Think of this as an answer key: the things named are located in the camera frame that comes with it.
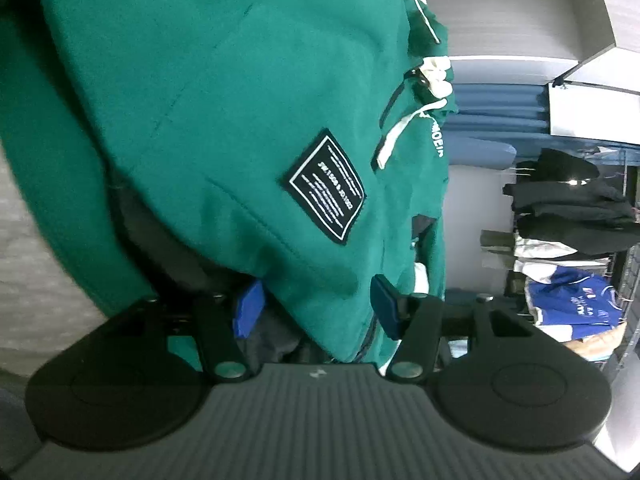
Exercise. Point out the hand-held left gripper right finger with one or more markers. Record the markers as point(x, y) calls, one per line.
point(385, 305)

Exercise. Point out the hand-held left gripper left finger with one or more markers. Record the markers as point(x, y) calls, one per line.
point(249, 310)

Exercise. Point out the green hoodie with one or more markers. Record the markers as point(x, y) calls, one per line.
point(250, 135)

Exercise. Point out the white hanging jacket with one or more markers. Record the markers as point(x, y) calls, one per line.
point(542, 260)

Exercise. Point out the blue covered chair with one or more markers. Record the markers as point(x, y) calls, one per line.
point(480, 150)

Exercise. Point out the blue and white jersey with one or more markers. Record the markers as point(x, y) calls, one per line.
point(575, 300)

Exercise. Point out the black hanging jacket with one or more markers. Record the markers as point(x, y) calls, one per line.
point(570, 205)

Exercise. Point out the blue curtain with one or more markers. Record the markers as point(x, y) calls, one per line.
point(495, 107)

